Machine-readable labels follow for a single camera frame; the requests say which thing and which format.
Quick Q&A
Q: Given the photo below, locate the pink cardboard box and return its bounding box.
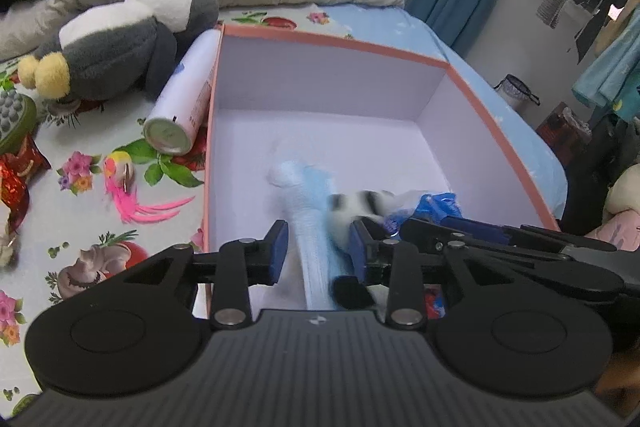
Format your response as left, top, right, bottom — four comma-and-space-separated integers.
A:
202, 23, 561, 314

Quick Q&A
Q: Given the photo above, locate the fruit and flower print sheet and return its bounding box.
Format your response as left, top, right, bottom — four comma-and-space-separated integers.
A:
0, 4, 351, 403

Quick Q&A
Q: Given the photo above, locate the pink feather toy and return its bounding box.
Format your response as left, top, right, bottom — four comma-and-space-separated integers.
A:
102, 149, 196, 226

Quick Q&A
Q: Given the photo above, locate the teal printed garment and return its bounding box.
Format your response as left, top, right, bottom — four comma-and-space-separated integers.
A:
572, 7, 640, 122

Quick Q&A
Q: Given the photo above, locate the white bin with black rim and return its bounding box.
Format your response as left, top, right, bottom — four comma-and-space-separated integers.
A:
494, 74, 541, 112

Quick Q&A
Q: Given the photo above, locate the beige cushion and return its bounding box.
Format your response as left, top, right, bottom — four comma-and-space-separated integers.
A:
585, 164, 640, 253

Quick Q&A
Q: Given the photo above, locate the green massage brush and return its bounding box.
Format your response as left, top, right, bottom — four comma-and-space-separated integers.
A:
0, 89, 38, 155

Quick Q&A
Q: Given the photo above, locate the red gold-print packet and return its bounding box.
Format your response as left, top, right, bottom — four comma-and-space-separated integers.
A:
0, 134, 52, 188
0, 179, 32, 234

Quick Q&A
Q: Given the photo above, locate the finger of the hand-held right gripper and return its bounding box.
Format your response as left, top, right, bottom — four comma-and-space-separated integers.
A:
399, 217, 618, 254
330, 276, 377, 311

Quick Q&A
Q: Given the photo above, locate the white spray can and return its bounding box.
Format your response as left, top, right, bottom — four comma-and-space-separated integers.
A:
142, 29, 223, 156

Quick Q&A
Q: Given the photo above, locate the red bag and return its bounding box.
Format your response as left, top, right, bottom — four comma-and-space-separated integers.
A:
535, 102, 593, 162

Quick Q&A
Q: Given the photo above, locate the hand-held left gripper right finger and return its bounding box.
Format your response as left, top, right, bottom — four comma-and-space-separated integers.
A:
348, 217, 503, 329

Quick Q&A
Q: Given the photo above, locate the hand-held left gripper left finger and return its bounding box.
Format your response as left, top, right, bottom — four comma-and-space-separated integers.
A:
122, 219, 291, 329

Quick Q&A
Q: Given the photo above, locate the grey and white plush penguin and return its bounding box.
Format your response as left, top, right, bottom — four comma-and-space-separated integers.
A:
17, 0, 221, 104

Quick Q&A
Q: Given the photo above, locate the black and white plush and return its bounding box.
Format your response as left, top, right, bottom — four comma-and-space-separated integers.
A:
325, 189, 396, 253

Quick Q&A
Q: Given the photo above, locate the light blue white sock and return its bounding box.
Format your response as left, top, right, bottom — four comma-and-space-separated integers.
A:
267, 152, 351, 311

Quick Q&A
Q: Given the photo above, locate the blue printed packet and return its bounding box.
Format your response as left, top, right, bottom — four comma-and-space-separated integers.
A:
382, 191, 463, 239

